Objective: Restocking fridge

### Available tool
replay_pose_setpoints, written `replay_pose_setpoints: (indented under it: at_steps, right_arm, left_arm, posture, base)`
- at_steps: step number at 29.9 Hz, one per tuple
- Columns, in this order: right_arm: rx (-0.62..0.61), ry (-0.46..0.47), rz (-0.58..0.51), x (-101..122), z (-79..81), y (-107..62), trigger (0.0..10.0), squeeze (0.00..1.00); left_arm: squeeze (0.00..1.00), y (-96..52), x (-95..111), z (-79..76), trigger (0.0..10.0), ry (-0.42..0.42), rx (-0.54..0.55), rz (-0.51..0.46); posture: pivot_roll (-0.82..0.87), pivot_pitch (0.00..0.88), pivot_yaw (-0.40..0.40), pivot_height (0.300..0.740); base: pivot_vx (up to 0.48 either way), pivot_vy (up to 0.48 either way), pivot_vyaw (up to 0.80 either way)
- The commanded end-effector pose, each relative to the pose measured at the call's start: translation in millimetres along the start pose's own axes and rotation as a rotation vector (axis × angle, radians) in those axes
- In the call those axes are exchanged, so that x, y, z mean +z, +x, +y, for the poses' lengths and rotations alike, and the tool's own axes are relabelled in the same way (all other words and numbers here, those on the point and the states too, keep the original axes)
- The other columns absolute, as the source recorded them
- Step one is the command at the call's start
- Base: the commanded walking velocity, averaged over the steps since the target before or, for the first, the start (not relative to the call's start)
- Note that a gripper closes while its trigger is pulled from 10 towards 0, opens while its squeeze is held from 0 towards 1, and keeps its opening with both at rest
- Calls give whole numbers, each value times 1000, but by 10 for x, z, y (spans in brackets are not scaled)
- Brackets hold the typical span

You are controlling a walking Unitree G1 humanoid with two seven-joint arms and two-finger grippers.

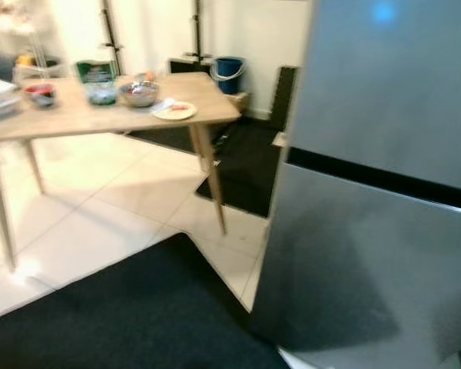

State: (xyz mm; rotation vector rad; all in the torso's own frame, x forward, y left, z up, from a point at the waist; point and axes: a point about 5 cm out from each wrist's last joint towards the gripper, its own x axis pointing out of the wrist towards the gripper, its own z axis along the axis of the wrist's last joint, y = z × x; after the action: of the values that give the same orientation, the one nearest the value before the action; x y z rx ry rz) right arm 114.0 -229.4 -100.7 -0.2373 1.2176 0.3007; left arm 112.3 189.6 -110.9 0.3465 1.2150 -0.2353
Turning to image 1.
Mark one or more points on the grey two-door fridge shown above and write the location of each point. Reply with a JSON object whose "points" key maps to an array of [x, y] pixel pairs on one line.
{"points": [[384, 231]]}

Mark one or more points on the stainless steel bowl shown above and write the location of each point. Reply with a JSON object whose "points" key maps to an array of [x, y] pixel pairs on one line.
{"points": [[138, 96]]}

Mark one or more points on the small beige cardboard box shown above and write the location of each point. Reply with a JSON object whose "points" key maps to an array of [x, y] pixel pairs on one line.
{"points": [[280, 140]]}

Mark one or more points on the black foam tile stack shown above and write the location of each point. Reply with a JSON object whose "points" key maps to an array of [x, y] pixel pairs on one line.
{"points": [[283, 100]]}

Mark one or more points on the small wooden crate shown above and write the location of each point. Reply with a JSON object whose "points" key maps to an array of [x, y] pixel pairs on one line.
{"points": [[240, 102]]}

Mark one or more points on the blue plastic bucket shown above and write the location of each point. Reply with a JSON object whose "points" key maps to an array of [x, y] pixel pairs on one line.
{"points": [[229, 77]]}

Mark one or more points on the floral pattern plate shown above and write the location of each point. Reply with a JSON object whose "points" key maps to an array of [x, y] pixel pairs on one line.
{"points": [[180, 115]]}

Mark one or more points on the red snack packet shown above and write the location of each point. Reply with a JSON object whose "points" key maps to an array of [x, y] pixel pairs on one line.
{"points": [[181, 107]]}

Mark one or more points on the black flat panel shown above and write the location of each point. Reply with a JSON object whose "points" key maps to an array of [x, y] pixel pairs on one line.
{"points": [[188, 68]]}

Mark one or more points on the black wheeled pole stand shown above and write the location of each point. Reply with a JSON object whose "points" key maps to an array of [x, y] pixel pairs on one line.
{"points": [[197, 31], [110, 31]]}

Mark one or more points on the white and blue packet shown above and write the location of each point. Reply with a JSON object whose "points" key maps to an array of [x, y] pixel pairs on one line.
{"points": [[166, 104]]}

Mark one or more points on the light wooden table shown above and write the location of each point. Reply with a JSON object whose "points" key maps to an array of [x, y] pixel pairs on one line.
{"points": [[100, 115]]}

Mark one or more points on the green snack bag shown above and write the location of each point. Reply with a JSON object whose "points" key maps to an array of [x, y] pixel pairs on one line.
{"points": [[97, 81]]}

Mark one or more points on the red and white bowl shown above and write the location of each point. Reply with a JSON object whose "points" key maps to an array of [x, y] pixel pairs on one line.
{"points": [[40, 96]]}

